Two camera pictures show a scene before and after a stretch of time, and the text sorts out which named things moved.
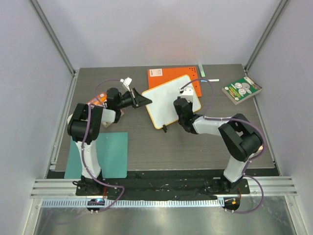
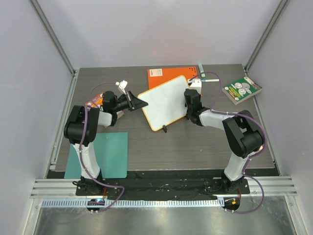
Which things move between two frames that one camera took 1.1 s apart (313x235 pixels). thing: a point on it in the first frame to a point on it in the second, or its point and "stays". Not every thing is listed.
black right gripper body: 184,116 to 187,98
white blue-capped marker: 211,80 stays
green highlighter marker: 201,70 stays
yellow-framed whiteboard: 162,110 stays
